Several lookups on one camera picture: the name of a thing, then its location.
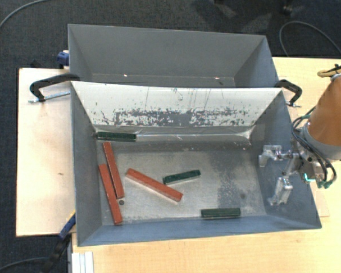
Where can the red-brown flat block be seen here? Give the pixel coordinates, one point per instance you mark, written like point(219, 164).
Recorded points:
point(113, 171)
point(110, 195)
point(154, 184)

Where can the grey metal bin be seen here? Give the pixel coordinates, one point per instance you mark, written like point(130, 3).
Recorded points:
point(187, 163)

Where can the dark green flat block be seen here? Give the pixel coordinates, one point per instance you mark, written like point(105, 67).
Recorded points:
point(116, 136)
point(182, 177)
point(221, 212)

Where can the pale wood flat board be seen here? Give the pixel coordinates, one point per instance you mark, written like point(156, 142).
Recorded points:
point(44, 158)

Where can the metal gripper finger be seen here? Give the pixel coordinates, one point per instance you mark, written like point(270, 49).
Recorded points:
point(268, 154)
point(280, 190)

